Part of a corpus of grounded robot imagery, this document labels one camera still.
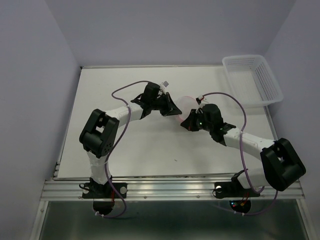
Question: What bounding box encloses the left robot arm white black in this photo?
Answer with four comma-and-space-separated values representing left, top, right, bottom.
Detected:
79, 81, 182, 197

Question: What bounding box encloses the white plastic basket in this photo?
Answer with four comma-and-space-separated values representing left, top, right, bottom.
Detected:
222, 54, 284, 108

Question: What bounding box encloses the aluminium rail frame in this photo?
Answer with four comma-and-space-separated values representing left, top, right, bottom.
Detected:
29, 65, 311, 240

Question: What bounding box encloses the white mesh laundry bag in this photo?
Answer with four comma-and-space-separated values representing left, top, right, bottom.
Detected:
174, 96, 199, 123

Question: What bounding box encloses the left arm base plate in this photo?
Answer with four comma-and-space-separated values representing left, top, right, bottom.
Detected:
79, 182, 120, 199

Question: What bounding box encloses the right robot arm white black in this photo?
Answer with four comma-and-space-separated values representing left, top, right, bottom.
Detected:
180, 104, 306, 195

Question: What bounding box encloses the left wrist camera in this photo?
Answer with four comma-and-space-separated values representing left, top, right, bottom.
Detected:
159, 81, 169, 93

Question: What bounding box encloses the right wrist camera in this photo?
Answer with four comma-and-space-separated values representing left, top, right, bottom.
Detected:
195, 95, 209, 109

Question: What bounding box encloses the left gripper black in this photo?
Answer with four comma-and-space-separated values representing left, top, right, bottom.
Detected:
150, 92, 182, 117

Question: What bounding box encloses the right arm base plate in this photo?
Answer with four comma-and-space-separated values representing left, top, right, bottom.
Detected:
212, 175, 260, 199

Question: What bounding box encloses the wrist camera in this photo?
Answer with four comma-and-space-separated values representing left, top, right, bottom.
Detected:
159, 81, 169, 93
195, 95, 209, 109

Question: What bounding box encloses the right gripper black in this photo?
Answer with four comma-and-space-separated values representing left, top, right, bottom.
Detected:
179, 108, 213, 132

